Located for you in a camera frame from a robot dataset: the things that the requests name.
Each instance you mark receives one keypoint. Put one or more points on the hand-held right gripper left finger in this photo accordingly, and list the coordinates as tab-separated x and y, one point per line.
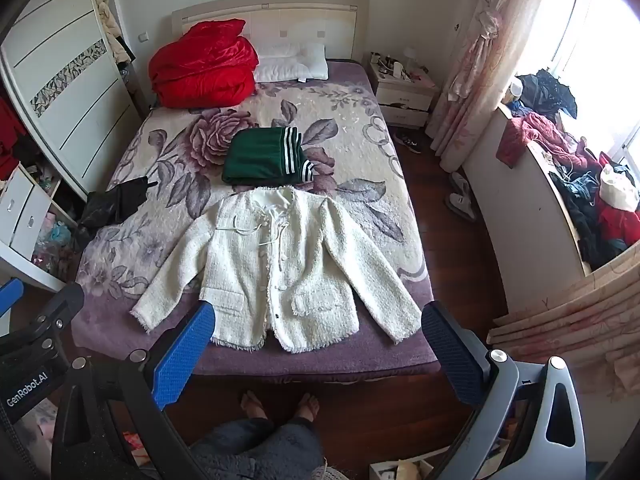
182	355

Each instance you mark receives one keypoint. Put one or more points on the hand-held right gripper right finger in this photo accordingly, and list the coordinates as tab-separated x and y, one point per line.
452	355

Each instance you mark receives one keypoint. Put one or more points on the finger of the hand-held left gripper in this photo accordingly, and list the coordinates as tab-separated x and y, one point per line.
55	310
10	297

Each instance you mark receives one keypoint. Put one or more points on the white tweed jacket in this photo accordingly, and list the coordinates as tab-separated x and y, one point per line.
280	260

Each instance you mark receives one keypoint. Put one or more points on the red hanging clothes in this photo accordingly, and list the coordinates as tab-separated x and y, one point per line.
7	140

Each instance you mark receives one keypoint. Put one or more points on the pile of mixed clothes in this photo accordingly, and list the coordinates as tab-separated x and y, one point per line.
595	210

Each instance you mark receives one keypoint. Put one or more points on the dark clothes heap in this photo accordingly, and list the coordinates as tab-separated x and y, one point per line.
545	92

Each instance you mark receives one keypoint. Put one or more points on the white drawer cabinet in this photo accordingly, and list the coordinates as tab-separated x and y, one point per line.
22	220

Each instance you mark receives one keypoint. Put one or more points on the person's left foot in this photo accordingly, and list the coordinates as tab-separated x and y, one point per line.
254	406

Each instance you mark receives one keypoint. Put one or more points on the person's foot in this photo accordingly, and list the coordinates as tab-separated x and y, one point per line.
307	407
254	406

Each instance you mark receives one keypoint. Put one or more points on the black cloth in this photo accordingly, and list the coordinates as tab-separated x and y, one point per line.
112	205

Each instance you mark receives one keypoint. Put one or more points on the person's legs and feet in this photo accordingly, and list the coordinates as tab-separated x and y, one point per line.
260	450

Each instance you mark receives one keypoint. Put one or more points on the cardboard box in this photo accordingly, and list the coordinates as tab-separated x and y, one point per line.
400	471

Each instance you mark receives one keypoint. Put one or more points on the pink floral curtain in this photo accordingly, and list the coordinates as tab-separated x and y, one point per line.
575	320
487	60

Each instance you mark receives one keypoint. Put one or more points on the person's right foot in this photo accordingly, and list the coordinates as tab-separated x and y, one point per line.
307	407

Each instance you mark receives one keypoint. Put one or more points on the white slippers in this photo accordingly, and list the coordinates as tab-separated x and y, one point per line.
461	197

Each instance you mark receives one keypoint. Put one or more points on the green pants with white stripes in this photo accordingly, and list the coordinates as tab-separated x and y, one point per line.
260	157

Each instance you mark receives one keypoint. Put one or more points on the black shoes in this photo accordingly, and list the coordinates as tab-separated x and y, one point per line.
409	142

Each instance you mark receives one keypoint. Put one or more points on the white hat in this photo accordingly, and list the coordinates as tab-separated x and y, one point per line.
617	190

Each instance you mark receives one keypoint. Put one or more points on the dark red garment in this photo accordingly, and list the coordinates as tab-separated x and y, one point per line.
532	135

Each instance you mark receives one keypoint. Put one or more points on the white sliding-door wardrobe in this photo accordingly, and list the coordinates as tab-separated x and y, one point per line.
65	60

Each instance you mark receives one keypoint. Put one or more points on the white nightstand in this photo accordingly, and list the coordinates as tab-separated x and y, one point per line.
402	97

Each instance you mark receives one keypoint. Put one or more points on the red quilt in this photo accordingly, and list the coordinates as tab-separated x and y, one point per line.
205	67

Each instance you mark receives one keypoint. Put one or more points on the beige hanging garment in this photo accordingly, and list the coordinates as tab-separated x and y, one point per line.
111	25

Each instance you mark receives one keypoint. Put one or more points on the white pillow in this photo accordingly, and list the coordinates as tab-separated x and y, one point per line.
277	50
295	67

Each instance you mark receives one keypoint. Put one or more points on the beige wooden bed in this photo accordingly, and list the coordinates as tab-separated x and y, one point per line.
280	15

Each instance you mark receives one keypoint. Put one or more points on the white wall socket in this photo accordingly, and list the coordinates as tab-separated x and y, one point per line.
143	36

